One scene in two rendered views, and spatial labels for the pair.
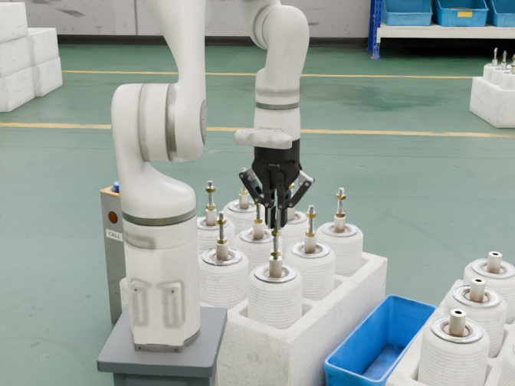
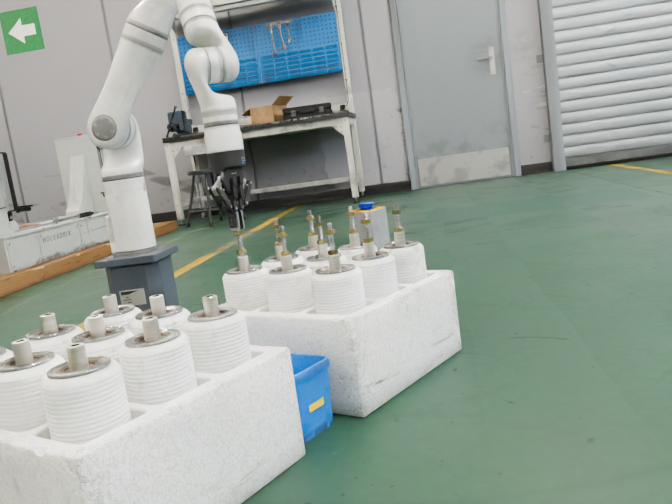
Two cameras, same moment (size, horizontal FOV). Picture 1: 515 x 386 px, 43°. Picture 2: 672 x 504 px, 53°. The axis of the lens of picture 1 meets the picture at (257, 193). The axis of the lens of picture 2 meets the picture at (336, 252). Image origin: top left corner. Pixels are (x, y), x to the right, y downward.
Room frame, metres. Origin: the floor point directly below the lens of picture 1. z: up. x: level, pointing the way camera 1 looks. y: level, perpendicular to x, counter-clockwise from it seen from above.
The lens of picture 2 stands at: (1.30, -1.41, 0.47)
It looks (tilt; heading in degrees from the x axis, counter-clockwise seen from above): 9 degrees down; 93
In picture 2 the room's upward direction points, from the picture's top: 8 degrees counter-clockwise
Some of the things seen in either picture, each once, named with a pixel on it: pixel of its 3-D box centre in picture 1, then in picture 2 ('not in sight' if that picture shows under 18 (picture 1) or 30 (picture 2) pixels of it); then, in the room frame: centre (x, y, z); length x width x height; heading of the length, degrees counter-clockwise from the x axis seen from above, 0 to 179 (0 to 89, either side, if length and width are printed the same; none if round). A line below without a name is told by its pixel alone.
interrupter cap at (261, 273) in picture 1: (275, 273); (244, 270); (1.03, -0.03, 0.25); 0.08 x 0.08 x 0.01
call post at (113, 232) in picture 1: (128, 258); (374, 271); (1.30, 0.28, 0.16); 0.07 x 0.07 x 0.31; 56
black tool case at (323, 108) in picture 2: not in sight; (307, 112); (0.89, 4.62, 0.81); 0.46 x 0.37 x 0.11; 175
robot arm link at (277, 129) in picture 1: (273, 120); (215, 137); (1.01, -0.02, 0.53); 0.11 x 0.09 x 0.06; 158
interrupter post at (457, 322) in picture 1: (457, 322); (110, 304); (0.84, -0.29, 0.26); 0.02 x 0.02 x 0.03
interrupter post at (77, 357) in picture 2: not in sight; (77, 357); (0.92, -0.62, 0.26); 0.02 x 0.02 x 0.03
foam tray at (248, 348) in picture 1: (257, 308); (334, 331); (1.19, 0.00, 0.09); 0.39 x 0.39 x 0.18; 56
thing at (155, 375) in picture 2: not in sight; (164, 401); (0.98, -0.52, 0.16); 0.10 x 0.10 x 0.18
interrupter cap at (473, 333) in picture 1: (456, 329); (112, 312); (0.84, -0.29, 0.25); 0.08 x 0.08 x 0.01
